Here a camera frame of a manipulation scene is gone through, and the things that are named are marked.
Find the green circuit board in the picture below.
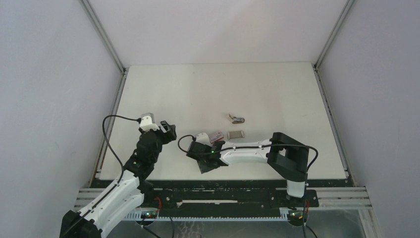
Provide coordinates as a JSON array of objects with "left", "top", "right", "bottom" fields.
[
  {"left": 287, "top": 211, "right": 308, "bottom": 221},
  {"left": 141, "top": 211, "right": 158, "bottom": 220}
]

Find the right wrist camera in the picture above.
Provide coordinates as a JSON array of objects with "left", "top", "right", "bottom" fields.
[{"left": 196, "top": 132, "right": 212, "bottom": 146}]

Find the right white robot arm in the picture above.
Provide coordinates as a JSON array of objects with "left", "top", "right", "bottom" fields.
[{"left": 181, "top": 132, "right": 312, "bottom": 206}]

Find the red white staple box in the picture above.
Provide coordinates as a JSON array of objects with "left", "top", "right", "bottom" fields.
[{"left": 209, "top": 131, "right": 224, "bottom": 144}]

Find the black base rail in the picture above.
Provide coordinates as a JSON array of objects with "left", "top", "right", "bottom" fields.
[{"left": 151, "top": 179, "right": 320, "bottom": 217}]

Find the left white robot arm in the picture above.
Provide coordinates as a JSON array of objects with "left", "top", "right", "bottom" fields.
[{"left": 59, "top": 119, "right": 177, "bottom": 238}]

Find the left black cable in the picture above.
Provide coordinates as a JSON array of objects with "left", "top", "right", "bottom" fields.
[{"left": 62, "top": 115, "right": 142, "bottom": 238}]

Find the aluminium frame post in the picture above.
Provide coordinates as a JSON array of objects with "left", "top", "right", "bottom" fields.
[
  {"left": 313, "top": 0, "right": 357, "bottom": 179},
  {"left": 78, "top": 0, "right": 126, "bottom": 180}
]

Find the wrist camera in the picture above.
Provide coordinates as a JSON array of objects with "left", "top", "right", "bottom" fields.
[
  {"left": 196, "top": 132, "right": 212, "bottom": 146},
  {"left": 140, "top": 113, "right": 160, "bottom": 132}
]

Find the left green circuit board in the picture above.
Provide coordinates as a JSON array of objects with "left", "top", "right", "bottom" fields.
[{"left": 141, "top": 211, "right": 158, "bottom": 220}]

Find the left aluminium frame post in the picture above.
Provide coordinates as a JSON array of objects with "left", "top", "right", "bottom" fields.
[{"left": 78, "top": 0, "right": 126, "bottom": 180}]

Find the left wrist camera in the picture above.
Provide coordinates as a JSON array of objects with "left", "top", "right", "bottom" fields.
[{"left": 140, "top": 113, "right": 160, "bottom": 132}]

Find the right aluminium frame post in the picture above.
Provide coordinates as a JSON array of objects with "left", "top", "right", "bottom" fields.
[{"left": 313, "top": 0, "right": 357, "bottom": 179}]

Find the right green circuit board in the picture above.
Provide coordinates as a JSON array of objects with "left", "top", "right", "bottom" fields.
[{"left": 287, "top": 211, "right": 308, "bottom": 221}]

